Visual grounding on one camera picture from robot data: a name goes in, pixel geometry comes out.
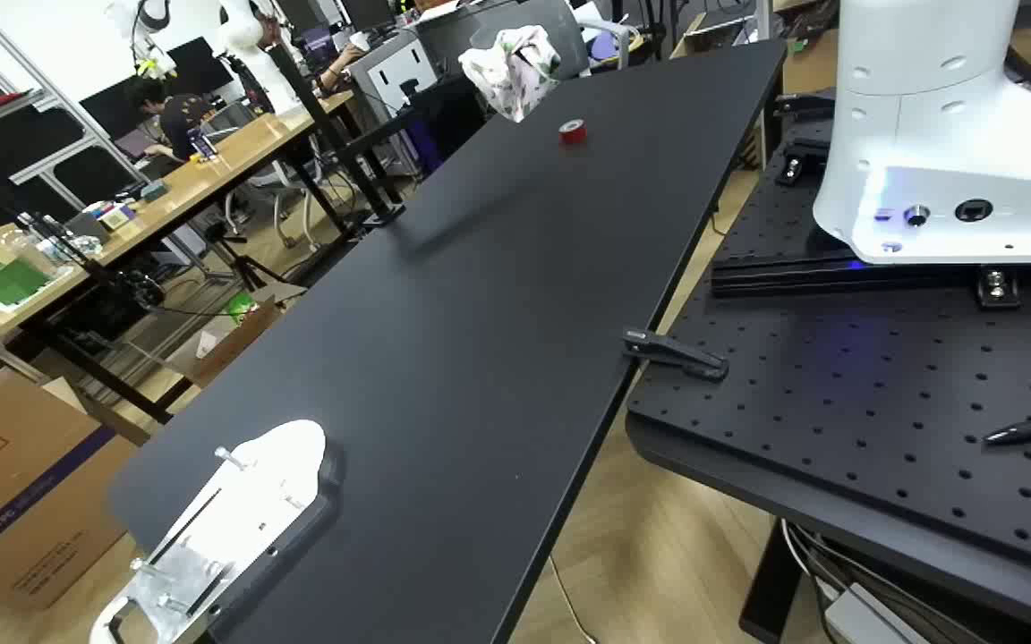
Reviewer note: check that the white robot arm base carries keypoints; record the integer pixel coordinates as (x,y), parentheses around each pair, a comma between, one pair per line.
(933,141)

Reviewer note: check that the black towel bar stand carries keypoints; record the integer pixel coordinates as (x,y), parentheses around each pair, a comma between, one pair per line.
(356,155)

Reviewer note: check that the black perforated mounting table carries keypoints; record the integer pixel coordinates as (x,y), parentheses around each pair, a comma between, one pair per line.
(857,408)

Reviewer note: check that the brown cardboard box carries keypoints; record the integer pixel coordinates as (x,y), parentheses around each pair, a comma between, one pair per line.
(55,473)

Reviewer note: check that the wooden workbench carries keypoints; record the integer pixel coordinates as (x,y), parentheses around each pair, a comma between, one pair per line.
(189,189)

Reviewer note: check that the white patterned towel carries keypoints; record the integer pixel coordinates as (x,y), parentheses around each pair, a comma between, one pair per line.
(512,71)

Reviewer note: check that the red tape roll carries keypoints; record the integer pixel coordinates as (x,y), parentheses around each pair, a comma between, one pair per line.
(574,132)

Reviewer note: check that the black aluminium rail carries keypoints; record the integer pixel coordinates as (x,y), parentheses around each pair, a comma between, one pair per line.
(886,275)

